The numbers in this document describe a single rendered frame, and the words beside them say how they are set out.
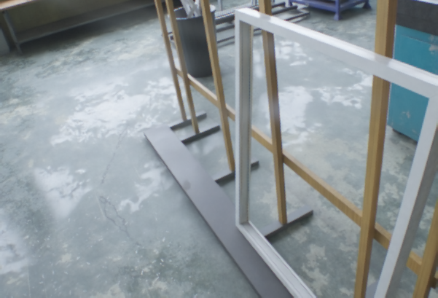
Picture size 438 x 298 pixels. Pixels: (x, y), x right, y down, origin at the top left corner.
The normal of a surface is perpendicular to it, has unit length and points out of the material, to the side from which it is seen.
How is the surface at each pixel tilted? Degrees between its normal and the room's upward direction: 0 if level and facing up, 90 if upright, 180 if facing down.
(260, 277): 0
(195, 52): 94
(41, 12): 90
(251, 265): 0
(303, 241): 0
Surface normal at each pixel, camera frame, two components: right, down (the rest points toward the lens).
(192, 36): -0.07, 0.60
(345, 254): -0.15, -0.84
